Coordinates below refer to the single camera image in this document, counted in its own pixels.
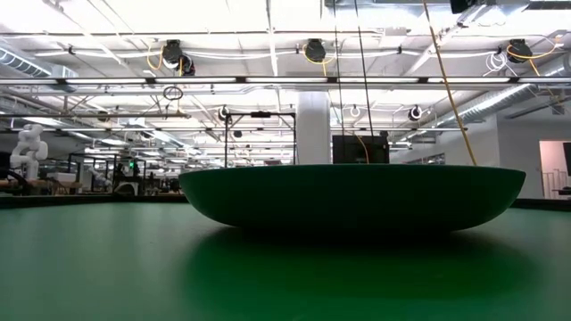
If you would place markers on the long ceiling light bar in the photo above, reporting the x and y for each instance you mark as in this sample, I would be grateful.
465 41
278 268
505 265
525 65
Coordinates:
285 80

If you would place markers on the pale pink wall panel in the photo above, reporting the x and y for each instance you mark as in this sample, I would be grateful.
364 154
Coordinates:
551 156

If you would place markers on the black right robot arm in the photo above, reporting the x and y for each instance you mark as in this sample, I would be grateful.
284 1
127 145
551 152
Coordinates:
461 5

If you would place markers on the silver ventilation duct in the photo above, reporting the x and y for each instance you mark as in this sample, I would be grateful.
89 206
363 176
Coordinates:
504 100

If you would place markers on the black table edge frame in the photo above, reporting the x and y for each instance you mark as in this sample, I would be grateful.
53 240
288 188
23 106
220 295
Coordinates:
44 201

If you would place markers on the white building column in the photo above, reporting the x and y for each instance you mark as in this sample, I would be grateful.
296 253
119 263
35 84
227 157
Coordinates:
313 129

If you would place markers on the wooden background bench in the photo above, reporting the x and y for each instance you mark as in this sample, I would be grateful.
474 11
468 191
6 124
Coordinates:
40 185

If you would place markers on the black metal frame stand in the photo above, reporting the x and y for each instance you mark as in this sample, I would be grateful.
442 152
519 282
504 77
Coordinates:
261 114

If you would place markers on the large green plastic plate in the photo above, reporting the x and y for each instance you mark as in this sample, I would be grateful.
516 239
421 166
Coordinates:
352 196

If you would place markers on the black background robot cell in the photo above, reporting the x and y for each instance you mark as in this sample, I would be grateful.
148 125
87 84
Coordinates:
129 178

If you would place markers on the black box screen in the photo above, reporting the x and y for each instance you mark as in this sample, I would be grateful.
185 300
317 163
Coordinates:
352 149

